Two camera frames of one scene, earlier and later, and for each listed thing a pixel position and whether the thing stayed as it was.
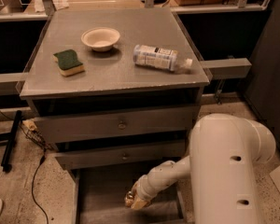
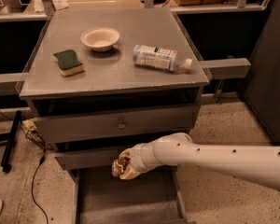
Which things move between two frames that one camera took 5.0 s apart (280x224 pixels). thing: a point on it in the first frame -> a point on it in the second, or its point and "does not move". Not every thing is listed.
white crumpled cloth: x=60 y=1 does not move
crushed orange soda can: x=129 y=199 -> x=119 y=165
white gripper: x=142 y=189 -> x=137 y=160
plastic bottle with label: x=164 y=59 does not move
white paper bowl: x=101 y=38 does not move
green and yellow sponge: x=68 y=63 does not move
